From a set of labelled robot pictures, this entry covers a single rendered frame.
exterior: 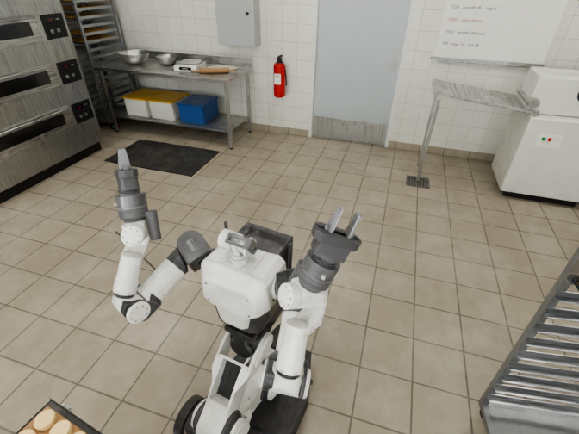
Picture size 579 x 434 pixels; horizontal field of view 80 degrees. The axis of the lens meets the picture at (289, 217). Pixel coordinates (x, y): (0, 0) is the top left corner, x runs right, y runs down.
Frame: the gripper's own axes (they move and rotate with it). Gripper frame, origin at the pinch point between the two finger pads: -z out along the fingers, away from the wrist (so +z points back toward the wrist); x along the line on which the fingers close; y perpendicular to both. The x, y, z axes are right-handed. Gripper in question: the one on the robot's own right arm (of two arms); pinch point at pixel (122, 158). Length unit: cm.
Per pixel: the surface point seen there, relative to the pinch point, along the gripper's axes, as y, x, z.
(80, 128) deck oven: -8, -369, -38
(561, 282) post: -126, 69, 58
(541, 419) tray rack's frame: -155, 56, 143
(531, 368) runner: -139, 57, 107
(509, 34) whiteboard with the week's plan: -397, -83, -87
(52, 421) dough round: 31, 13, 67
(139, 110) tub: -84, -411, -61
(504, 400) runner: -141, 46, 132
